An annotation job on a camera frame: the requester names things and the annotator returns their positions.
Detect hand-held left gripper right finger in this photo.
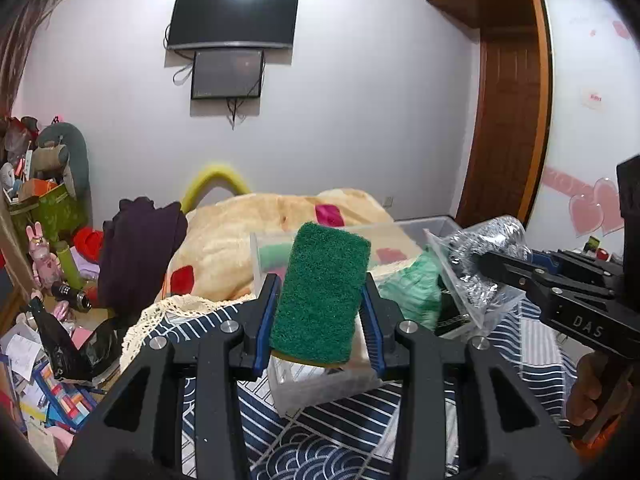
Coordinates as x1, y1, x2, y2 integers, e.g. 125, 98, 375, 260
362, 274, 585, 480

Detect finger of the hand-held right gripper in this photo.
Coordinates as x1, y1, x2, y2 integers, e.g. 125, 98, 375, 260
471, 251, 617, 306
529, 249, 626, 283

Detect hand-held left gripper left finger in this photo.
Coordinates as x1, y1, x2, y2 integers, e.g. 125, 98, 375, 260
57, 274, 281, 480

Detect bag of steel wool scrubbers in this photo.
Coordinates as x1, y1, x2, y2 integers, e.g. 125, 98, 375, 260
424, 215, 532, 339

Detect green scouring sponge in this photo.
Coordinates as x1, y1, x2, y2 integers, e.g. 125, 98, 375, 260
269, 222, 372, 367

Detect clear plastic storage box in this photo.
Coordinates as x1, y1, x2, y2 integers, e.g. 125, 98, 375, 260
250, 229, 427, 417

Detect person's right hand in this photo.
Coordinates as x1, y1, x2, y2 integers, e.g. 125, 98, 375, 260
565, 352, 633, 428

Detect green mesh cloth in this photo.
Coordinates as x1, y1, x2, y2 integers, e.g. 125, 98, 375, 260
377, 252, 447, 332

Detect pink heart stickers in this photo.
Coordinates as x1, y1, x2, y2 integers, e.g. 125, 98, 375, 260
569, 177, 626, 239

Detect large clear plastic bin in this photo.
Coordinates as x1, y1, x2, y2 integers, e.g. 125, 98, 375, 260
392, 216, 459, 257

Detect yellow fleece blanket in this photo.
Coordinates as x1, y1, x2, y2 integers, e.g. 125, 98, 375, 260
155, 188, 427, 311

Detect cream lace cloth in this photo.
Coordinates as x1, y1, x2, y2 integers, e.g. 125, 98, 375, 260
120, 294, 257, 377

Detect blue wave-patterned cloth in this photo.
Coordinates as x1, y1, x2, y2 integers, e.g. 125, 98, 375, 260
132, 280, 578, 480

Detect brown wooden wardrobe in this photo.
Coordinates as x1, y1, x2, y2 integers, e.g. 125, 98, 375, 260
424, 0, 554, 232

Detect dark purple clothing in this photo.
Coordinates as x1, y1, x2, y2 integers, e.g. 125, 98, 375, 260
97, 197, 189, 311

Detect white sliding door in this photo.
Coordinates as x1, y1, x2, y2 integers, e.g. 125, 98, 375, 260
520, 0, 640, 257

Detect yellow foam tube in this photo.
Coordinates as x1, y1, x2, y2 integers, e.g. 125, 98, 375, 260
180, 167, 252, 214

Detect red cloth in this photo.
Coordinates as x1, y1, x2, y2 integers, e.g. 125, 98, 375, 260
72, 227, 107, 264

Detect black plastic bag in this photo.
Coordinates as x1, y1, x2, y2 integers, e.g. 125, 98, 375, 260
27, 297, 132, 387

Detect green bottle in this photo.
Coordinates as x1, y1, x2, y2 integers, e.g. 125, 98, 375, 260
55, 241, 82, 289

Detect pink rabbit toy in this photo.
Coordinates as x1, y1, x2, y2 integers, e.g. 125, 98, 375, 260
27, 224, 64, 289

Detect pile of papers and books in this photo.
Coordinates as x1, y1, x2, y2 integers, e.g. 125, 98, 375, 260
0, 310, 103, 443

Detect green gift bag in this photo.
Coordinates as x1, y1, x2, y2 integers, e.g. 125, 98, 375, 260
10, 182, 89, 247

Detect grey plush toy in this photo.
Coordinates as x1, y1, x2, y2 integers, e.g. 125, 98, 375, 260
36, 122, 92, 211

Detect black camera lens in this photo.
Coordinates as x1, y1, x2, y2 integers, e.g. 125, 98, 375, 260
51, 281, 94, 312

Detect black hanging cable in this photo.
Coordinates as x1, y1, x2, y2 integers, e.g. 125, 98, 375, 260
226, 97, 247, 132

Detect small black wall monitor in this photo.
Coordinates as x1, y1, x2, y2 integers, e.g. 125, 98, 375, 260
190, 48, 265, 101

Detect black wall television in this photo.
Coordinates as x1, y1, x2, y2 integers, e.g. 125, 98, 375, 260
166, 0, 301, 52

